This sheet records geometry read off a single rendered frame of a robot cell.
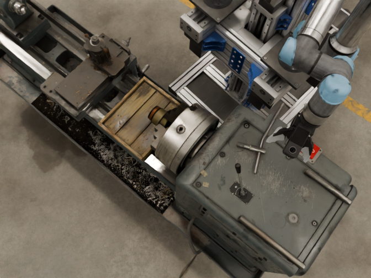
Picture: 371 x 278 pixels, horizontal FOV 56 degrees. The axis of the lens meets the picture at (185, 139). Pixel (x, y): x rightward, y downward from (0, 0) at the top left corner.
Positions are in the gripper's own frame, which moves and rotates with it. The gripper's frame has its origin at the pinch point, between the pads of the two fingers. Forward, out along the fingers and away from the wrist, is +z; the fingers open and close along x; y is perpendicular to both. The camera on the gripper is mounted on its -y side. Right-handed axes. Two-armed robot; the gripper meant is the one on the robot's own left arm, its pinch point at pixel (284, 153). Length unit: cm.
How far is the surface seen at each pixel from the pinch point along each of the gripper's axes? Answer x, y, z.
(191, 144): 32.0, -2.5, 20.2
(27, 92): 147, 15, 87
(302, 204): -16.4, -3.8, 17.4
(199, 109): 37.3, 14.0, 18.4
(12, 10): 149, 24, 31
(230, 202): 7.6, -16.3, 21.1
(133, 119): 69, 14, 51
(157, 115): 54, 8, 29
